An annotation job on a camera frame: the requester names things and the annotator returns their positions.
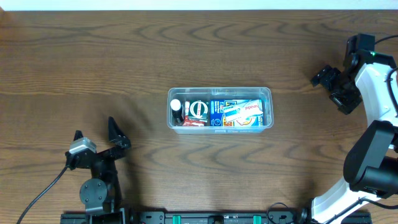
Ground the dark bottle white cap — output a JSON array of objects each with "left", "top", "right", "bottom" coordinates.
[{"left": 170, "top": 99, "right": 184, "bottom": 126}]

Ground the red Panadol box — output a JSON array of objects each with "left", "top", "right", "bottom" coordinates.
[{"left": 182, "top": 101, "right": 205, "bottom": 126}]

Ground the dark green round-label box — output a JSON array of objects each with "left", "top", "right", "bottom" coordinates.
[{"left": 188, "top": 100, "right": 210, "bottom": 123}]

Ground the white green Panadol box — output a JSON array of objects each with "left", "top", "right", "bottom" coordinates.
[{"left": 223, "top": 100, "right": 263, "bottom": 122}]

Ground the blue white medicine box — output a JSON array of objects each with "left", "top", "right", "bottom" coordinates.
[{"left": 210, "top": 100, "right": 264, "bottom": 128}]

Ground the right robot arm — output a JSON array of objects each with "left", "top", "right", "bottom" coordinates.
[{"left": 298, "top": 34, "right": 397, "bottom": 223}]

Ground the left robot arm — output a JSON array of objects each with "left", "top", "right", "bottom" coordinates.
[{"left": 65, "top": 116, "right": 131, "bottom": 214}]

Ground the clear plastic container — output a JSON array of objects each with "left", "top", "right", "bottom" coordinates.
[{"left": 167, "top": 87, "right": 274, "bottom": 134}]

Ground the black mounting rail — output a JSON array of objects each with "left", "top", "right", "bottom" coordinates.
[{"left": 60, "top": 207, "right": 373, "bottom": 224}]

